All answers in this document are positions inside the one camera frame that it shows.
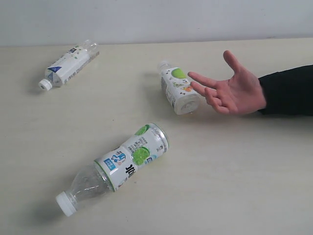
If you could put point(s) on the blue-white label water bottle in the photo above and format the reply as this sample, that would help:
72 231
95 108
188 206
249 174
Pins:
69 64

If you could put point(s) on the small green-apple label bottle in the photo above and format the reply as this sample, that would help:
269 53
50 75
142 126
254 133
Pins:
177 89

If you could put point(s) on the person's open right hand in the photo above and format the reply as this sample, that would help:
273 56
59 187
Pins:
242 94

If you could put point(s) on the black sleeved right forearm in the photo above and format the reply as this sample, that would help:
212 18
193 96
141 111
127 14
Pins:
288 92

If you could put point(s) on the lime label clear bottle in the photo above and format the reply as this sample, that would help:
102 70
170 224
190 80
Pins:
108 173

